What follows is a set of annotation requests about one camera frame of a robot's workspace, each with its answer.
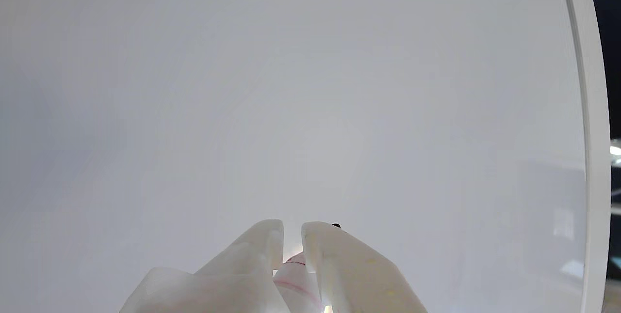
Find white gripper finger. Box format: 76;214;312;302
119;219;285;313
301;221;427;313

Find red whiteboard marker pen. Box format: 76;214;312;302
273;223;343;313

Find white whiteboard with aluminium frame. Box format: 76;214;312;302
0;0;612;313

